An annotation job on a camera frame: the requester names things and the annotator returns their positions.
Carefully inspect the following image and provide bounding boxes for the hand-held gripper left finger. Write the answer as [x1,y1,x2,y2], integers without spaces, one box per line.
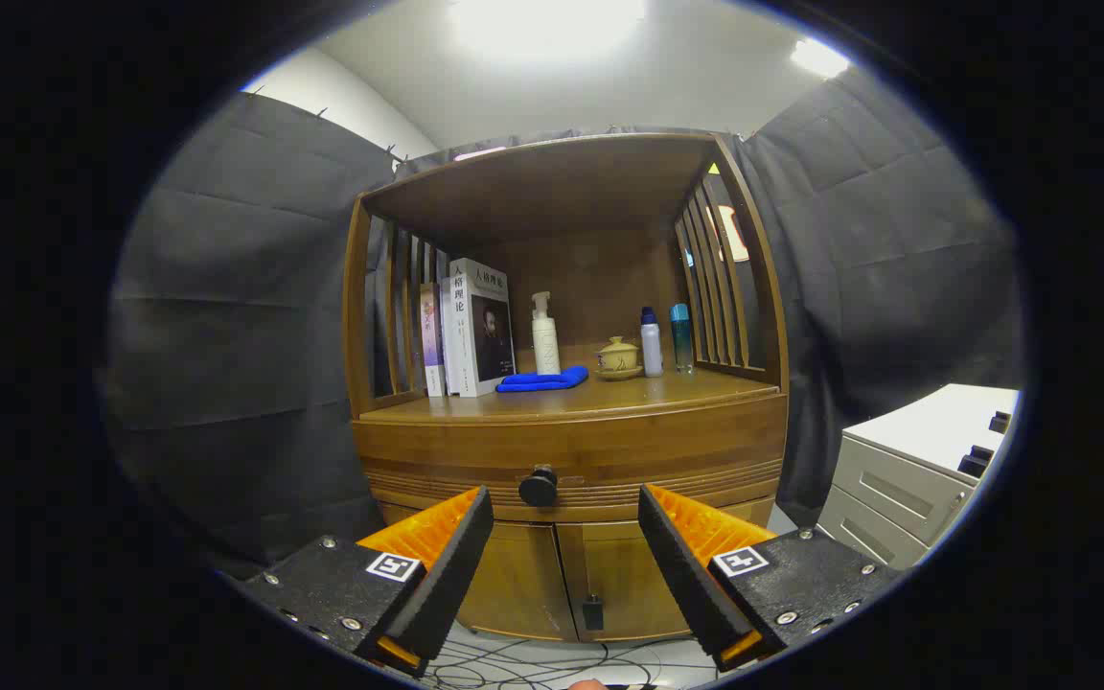
[243,485,495,679]

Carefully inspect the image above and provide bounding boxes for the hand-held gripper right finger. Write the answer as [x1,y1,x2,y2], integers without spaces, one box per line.
[637,484,903,672]

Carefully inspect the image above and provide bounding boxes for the black round drawer knob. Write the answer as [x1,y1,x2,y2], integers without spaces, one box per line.
[518,465,560,508]

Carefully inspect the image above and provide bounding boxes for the wooden drawer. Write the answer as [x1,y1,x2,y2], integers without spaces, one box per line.
[353,393,789,523]

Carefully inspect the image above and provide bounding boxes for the wooden cabinet door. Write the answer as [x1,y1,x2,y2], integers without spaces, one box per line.
[562,498,778,641]
[456,522,577,641]

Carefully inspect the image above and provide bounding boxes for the wooden countertop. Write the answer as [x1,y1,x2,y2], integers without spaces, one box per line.
[360,369,781,423]

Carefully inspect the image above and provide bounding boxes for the grey drawer unit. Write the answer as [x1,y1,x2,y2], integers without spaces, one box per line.
[816,383,1021,571]

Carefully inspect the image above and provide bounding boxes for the wooden cabinet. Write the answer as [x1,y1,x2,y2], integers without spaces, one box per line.
[341,132,791,643]

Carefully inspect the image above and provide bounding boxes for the blue folded cloth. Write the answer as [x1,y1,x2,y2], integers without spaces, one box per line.
[496,365,590,394]

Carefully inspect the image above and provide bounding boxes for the white bottle with blue cap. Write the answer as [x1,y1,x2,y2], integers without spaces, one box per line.
[640,307,664,378]

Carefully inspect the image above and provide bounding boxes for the beige lidded teacup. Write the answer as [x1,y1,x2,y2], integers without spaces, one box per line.
[596,336,640,373]

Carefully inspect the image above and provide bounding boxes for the thin purple book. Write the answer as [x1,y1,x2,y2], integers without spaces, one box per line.
[419,282,448,398]

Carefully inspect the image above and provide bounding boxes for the clear teal bottle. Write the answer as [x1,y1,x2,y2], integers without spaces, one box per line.
[670,304,694,375]

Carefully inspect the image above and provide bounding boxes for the thick white portrait book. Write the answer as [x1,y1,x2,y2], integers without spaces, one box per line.
[441,257,518,398]

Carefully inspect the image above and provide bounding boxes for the white pump bottle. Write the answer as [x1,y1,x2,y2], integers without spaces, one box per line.
[530,291,562,377]

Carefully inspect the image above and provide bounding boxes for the small ceiling light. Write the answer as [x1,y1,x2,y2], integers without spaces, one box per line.
[790,36,852,80]

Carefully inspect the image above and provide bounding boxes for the large ceiling light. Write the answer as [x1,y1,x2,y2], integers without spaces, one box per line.
[447,0,649,58]

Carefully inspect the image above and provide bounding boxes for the black floor cables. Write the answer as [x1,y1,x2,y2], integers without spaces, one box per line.
[423,628,706,690]

